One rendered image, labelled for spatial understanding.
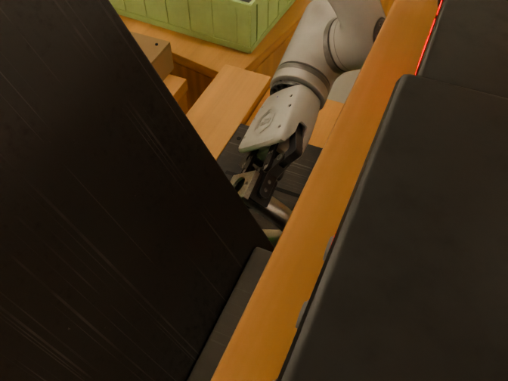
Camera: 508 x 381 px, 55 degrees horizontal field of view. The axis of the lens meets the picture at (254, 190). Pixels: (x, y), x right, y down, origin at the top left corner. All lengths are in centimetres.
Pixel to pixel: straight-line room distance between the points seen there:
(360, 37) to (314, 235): 48
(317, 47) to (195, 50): 97
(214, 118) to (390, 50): 92
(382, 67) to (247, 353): 20
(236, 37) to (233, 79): 29
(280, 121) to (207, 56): 99
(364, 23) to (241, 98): 65
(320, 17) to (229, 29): 88
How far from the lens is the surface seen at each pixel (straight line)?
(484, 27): 28
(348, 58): 70
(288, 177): 110
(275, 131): 64
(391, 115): 18
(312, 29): 74
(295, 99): 66
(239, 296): 55
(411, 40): 35
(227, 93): 130
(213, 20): 163
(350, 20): 68
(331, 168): 26
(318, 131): 123
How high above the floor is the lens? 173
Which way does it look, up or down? 51 degrees down
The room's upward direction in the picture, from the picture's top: straight up
